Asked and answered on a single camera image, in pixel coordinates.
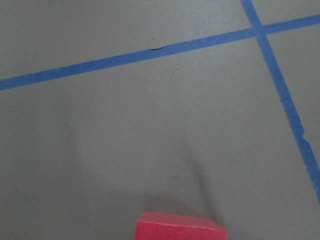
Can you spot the red block starting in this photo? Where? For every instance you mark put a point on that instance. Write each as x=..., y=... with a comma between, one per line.
x=165, y=226

